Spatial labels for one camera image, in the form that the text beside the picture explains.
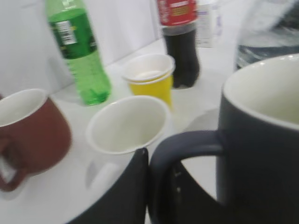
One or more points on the white plastic bottle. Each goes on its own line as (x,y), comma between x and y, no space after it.
(209,24)

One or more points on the brown-red ceramic mug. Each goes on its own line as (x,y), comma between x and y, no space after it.
(34,134)

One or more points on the white paper cup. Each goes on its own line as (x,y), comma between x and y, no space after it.
(148,67)

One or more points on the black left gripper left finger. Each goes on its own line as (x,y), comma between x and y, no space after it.
(125,202)

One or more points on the cola bottle red label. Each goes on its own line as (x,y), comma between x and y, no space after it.
(178,21)

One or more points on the clear plastic water bottle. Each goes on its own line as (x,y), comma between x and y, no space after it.
(270,29)

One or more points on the dark grey ceramic mug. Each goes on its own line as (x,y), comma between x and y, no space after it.
(256,145)

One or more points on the green soda bottle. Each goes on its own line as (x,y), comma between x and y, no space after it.
(69,23)

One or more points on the yellow paper cup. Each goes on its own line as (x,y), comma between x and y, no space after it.
(160,88)

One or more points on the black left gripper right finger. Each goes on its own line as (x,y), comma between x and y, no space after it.
(184,201)

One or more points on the white ceramic mug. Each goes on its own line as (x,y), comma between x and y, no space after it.
(115,132)

